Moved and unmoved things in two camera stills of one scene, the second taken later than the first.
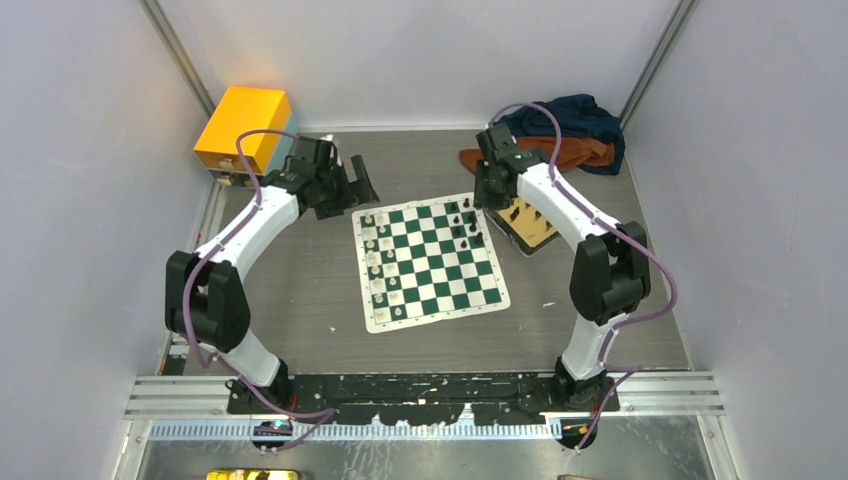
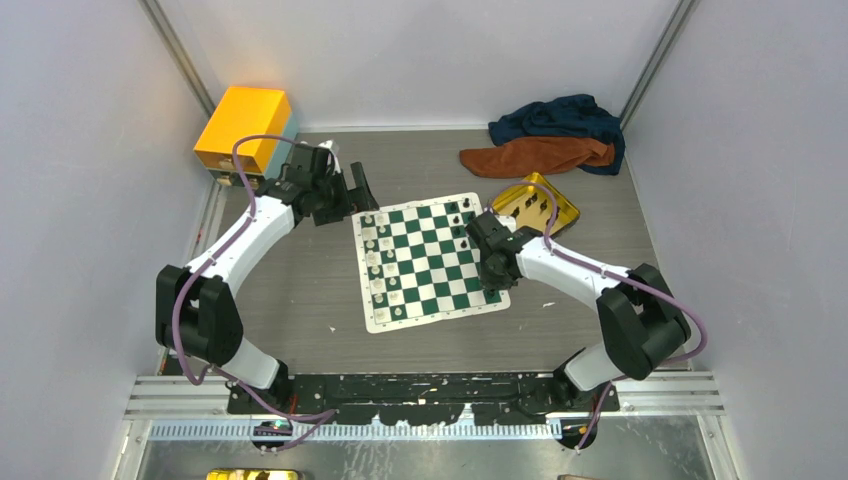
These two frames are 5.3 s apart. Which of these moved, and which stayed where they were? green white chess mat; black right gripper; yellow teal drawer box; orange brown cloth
Moved: black right gripper
Stayed: yellow teal drawer box; orange brown cloth; green white chess mat
